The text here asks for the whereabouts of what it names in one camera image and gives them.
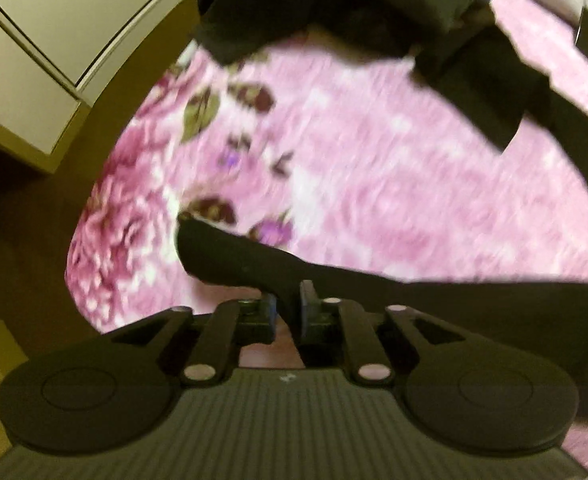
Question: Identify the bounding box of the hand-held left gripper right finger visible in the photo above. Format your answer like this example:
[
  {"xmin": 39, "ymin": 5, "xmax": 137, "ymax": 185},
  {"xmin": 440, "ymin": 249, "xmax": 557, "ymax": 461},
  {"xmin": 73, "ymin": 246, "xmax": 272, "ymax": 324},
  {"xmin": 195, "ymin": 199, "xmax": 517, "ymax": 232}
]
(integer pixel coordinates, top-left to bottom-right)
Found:
[{"xmin": 298, "ymin": 280, "xmax": 457, "ymax": 382}]

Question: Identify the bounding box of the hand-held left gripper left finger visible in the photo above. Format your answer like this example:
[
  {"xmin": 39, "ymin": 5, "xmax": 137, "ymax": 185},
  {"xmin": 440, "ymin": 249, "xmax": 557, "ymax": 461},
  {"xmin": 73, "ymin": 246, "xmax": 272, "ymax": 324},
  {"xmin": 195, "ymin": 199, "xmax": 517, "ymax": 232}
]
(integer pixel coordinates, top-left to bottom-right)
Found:
[{"xmin": 100, "ymin": 292, "xmax": 279, "ymax": 387}]

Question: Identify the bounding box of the black garment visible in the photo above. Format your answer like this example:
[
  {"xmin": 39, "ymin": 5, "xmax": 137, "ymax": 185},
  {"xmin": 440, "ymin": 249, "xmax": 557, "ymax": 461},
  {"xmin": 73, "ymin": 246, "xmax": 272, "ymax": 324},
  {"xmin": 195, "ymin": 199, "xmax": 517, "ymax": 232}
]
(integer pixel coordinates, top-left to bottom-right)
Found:
[{"xmin": 175, "ymin": 24, "xmax": 588, "ymax": 426}]

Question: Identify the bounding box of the pile of dark clothes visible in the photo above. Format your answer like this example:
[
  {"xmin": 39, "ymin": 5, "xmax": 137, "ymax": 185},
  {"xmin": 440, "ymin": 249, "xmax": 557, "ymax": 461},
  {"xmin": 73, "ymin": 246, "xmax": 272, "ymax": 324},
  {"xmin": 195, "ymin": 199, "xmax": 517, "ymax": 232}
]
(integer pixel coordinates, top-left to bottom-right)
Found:
[{"xmin": 191, "ymin": 0, "xmax": 509, "ymax": 66}]

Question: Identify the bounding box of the pink floral blanket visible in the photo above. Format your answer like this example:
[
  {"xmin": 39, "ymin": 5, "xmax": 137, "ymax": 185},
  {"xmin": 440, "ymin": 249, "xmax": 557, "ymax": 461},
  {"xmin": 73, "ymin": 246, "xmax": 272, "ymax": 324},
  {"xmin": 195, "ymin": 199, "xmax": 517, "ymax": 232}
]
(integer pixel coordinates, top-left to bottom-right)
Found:
[{"xmin": 64, "ymin": 0, "xmax": 588, "ymax": 461}]

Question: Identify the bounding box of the cream cabinet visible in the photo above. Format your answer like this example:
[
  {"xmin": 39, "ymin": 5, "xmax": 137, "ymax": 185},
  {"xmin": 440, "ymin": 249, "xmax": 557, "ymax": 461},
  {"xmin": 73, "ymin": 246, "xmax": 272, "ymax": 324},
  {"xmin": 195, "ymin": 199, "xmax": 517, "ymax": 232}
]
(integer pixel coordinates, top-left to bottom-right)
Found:
[{"xmin": 0, "ymin": 0, "xmax": 201, "ymax": 173}]

